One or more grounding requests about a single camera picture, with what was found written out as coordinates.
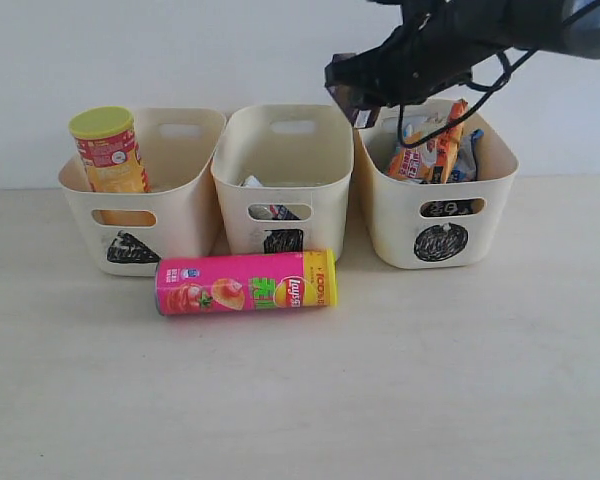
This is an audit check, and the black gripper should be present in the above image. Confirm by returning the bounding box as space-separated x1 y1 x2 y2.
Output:
324 1 505 110

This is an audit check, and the orange noodle packet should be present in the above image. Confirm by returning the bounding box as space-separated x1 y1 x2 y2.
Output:
396 99 468 184

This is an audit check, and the blue black noodle packet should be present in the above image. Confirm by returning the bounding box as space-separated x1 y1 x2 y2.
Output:
394 128 485 220

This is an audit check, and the white blue milk carton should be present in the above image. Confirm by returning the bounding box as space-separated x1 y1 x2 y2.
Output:
239 174 301 222

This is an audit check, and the yellow chips can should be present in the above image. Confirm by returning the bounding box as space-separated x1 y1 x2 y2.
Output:
68 106 150 194

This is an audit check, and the pink Lays chips can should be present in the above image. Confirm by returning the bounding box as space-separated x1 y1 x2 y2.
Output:
154 249 337 316

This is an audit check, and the purple small box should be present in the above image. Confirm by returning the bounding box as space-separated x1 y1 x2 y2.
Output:
326 85 381 129

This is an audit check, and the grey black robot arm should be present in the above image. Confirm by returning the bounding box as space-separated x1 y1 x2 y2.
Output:
325 0 600 110

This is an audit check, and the cream bin square mark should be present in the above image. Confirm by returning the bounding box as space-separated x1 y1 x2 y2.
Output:
211 105 354 256

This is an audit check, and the cream bin circle mark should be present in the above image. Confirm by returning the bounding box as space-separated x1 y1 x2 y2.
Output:
354 108 519 269

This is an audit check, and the cream bin triangle mark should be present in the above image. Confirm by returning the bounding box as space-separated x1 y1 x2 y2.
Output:
58 108 226 276

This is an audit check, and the black cable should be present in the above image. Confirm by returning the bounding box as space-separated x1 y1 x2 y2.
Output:
394 44 541 151

